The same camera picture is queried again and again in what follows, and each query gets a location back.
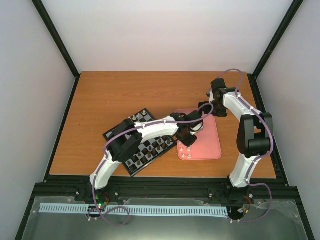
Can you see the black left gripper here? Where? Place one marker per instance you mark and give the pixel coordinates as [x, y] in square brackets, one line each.
[189, 142]

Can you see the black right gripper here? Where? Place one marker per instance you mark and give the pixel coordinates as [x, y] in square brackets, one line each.
[221, 113]

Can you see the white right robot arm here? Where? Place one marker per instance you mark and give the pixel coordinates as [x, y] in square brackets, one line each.
[254, 138]

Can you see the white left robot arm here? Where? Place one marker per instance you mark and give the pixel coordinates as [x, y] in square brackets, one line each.
[128, 136]

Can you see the pink plastic tray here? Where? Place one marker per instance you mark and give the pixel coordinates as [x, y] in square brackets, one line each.
[207, 145]

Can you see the black aluminium frame post right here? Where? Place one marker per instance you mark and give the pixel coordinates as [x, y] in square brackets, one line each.
[279, 33]

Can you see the black aluminium frame post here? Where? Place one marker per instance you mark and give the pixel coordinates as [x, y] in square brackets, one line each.
[50, 26]
[279, 33]

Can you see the light blue cable duct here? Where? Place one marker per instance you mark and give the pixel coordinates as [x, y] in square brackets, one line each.
[138, 210]

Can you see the black aluminium frame post left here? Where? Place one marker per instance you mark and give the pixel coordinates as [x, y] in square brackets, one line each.
[50, 26]

